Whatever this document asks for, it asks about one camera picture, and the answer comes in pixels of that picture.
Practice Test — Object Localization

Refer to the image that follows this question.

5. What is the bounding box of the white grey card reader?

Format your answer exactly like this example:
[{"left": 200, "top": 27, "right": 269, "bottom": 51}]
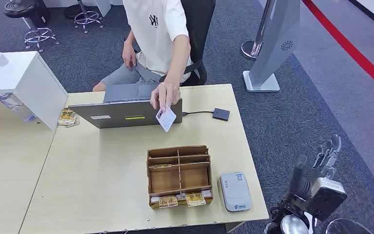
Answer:
[{"left": 219, "top": 172, "right": 252, "bottom": 213}]

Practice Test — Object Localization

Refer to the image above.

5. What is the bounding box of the person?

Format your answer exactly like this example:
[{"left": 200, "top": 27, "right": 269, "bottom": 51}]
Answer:
[{"left": 92, "top": 0, "right": 192, "bottom": 111}]

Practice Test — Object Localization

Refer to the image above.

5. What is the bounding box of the chrome stanchion post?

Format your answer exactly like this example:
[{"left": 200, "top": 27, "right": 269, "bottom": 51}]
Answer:
[{"left": 241, "top": 0, "right": 276, "bottom": 61}]

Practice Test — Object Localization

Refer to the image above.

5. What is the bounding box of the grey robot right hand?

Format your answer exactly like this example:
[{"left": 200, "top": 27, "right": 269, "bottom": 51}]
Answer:
[{"left": 286, "top": 134, "right": 342, "bottom": 203}]

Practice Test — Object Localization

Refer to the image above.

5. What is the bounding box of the white cabinet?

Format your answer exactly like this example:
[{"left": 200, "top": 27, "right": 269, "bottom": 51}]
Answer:
[{"left": 0, "top": 51, "right": 69, "bottom": 131}]

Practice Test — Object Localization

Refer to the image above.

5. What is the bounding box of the chrome base stool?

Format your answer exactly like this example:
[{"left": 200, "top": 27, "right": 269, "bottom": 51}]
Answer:
[{"left": 74, "top": 0, "right": 104, "bottom": 34}]

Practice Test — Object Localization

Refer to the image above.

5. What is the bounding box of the stack of gold cards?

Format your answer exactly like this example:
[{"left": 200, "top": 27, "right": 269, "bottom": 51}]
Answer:
[{"left": 57, "top": 108, "right": 80, "bottom": 128}]

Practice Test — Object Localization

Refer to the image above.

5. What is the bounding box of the black bag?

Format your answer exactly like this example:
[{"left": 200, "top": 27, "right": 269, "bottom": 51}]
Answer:
[{"left": 29, "top": 0, "right": 51, "bottom": 28}]

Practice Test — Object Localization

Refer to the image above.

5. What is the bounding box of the black office chair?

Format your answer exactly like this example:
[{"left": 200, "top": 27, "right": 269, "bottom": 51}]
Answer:
[{"left": 159, "top": 0, "right": 217, "bottom": 87}]

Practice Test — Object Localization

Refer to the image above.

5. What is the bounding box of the person's right hand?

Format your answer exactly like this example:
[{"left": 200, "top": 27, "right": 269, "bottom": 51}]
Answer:
[{"left": 122, "top": 42, "right": 138, "bottom": 70}]

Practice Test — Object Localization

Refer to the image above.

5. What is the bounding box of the grey kiosk stand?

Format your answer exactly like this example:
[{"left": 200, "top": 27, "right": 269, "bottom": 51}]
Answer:
[{"left": 242, "top": 0, "right": 301, "bottom": 93}]

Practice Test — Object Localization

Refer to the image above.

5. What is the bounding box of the black stool chrome base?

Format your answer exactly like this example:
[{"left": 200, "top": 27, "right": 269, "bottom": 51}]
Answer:
[{"left": 3, "top": 0, "right": 60, "bottom": 53}]

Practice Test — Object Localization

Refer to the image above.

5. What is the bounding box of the white furniture panel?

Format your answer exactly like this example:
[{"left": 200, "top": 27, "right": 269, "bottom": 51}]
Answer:
[{"left": 43, "top": 0, "right": 125, "bottom": 18}]

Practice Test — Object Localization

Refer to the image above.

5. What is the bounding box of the person's left hand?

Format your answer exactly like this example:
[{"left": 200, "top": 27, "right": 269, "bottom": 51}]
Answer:
[{"left": 150, "top": 81, "right": 181, "bottom": 111}]

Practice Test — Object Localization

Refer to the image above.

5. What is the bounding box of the grey laptop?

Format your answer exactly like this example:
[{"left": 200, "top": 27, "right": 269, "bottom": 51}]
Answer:
[{"left": 68, "top": 82, "right": 184, "bottom": 130}]

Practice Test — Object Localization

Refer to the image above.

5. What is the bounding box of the clear plastic water bottle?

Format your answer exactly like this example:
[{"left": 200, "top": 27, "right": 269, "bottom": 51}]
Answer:
[{"left": 0, "top": 93, "right": 38, "bottom": 124}]

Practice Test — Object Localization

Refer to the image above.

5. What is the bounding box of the small black square box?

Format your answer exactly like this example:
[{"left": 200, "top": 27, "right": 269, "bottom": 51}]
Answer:
[{"left": 212, "top": 108, "right": 230, "bottom": 122}]

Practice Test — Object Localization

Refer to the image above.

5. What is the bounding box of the white ID card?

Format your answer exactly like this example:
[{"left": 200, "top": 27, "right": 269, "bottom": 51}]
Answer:
[{"left": 155, "top": 106, "right": 177, "bottom": 133}]

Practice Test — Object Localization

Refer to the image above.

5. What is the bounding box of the wooden compartment organizer box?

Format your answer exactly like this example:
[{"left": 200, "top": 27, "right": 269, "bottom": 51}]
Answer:
[{"left": 146, "top": 145, "right": 214, "bottom": 210}]

